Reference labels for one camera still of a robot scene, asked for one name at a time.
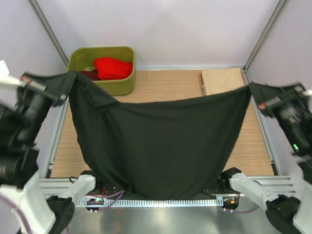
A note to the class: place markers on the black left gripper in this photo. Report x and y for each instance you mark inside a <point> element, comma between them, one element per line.
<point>58,87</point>

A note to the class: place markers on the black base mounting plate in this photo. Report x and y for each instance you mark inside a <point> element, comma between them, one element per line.
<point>209,189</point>

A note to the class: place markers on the folded beige t shirt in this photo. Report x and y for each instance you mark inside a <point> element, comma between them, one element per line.
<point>215,81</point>

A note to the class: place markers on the olive green plastic bin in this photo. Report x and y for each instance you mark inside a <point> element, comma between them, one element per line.
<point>83,59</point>

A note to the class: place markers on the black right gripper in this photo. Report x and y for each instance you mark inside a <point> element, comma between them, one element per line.
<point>266,96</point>

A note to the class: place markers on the slotted grey cable duct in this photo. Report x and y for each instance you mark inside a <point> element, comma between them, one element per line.
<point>103,203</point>

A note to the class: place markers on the black t shirt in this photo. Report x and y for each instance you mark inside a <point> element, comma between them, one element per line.
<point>157,150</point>

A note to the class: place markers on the red t shirt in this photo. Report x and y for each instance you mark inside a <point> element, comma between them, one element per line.
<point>113,69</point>

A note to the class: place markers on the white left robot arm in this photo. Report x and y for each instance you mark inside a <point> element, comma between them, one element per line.
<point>19,174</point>

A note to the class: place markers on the dark maroon t shirt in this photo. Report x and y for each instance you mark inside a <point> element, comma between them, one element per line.
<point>92,75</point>

